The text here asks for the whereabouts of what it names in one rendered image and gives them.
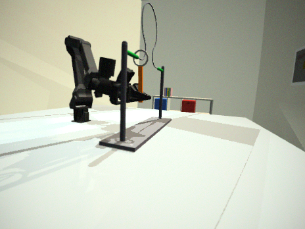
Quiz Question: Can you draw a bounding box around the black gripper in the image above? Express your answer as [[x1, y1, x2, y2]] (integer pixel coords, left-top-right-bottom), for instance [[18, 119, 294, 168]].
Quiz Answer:
[[106, 81, 151, 105]]

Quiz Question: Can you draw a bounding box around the orange handle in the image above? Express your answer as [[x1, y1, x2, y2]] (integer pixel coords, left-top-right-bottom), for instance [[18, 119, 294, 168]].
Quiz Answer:
[[133, 49, 149, 93]]

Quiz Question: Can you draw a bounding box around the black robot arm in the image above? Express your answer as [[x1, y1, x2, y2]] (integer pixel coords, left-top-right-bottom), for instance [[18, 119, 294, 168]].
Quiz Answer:
[[65, 36, 116, 123]]

